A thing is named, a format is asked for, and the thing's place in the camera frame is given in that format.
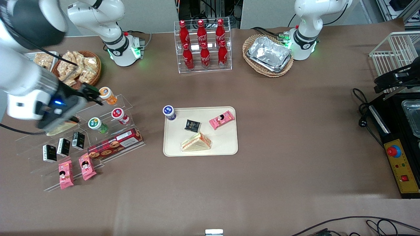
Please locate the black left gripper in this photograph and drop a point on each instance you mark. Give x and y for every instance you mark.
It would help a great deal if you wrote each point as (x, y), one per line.
(391, 79)

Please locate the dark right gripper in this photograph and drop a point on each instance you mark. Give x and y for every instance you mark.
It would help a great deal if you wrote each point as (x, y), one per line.
(70, 94)

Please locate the triangular sandwich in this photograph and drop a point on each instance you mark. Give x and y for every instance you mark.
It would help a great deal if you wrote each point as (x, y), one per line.
(62, 130)
(197, 143)

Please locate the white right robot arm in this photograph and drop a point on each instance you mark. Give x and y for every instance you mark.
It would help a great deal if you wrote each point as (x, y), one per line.
(19, 75)

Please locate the white rectangular tray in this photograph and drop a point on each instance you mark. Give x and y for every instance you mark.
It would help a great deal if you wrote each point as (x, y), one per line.
(55, 55)

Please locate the cream plastic tray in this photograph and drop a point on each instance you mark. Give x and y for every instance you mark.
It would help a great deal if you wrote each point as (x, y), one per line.
(223, 144)

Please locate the grey metal strip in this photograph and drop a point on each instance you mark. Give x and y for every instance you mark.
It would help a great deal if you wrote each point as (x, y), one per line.
(393, 94)

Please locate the orange lid drink cup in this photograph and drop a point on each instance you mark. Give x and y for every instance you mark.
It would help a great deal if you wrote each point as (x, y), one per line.
(110, 96)

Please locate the clear bag of snacks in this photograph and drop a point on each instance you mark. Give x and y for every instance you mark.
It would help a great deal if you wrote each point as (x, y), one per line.
(69, 81)
(86, 76)
(78, 58)
(65, 68)
(91, 64)

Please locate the dark round wicker basket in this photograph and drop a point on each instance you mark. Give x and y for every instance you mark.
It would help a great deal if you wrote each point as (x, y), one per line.
(97, 70)

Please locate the green lid drink cup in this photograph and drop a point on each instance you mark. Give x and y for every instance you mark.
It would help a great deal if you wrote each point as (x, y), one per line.
(95, 124)

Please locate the red lid drink cup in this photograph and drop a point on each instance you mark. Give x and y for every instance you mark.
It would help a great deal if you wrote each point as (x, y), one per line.
(118, 115)

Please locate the small clear acrylic riser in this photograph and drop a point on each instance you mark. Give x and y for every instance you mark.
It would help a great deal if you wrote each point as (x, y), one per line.
(126, 101)

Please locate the stainless steel pan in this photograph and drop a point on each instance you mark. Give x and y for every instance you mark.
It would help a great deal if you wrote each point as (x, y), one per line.
(412, 118)

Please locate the small black carton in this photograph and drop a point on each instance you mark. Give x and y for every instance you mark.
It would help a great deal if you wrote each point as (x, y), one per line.
(50, 153)
(63, 147)
(78, 140)

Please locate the red cookie box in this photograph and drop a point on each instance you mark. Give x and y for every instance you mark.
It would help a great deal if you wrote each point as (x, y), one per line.
(113, 144)

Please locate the tan crispy snack pack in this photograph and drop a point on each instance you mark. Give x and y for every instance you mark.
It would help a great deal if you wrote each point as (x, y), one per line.
(44, 60)

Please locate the large clear acrylic tier stand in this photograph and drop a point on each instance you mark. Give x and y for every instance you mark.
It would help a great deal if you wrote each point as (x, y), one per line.
(108, 160)

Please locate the black appliance yellow control panel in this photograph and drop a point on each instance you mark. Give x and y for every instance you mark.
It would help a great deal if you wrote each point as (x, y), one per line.
(398, 154)

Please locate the pink snack packet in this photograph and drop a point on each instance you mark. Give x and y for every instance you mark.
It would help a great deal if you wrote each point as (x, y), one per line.
(87, 167)
(221, 120)
(66, 175)

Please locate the blue lid drink cup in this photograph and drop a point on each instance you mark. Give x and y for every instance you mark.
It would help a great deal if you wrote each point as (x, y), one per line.
(169, 112)

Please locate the red cola bottle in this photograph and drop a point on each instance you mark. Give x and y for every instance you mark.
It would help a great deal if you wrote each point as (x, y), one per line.
(222, 55)
(205, 57)
(188, 58)
(183, 34)
(220, 32)
(201, 33)

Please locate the black snack packet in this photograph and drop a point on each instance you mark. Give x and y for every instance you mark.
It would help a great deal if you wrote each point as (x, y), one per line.
(192, 126)

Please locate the stack of foil containers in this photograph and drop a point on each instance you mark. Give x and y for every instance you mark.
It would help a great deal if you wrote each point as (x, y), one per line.
(269, 54)

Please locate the light oval wicker basket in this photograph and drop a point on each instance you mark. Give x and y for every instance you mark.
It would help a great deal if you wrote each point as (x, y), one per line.
(251, 62)

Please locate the clear acrylic bottle rack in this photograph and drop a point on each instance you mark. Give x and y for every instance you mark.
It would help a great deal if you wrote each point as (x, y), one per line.
(229, 67)

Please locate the small silver object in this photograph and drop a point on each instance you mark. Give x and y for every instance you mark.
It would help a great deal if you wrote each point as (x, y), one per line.
(214, 232)

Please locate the metal frame shelf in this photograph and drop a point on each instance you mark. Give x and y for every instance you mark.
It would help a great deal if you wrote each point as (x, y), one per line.
(398, 8)

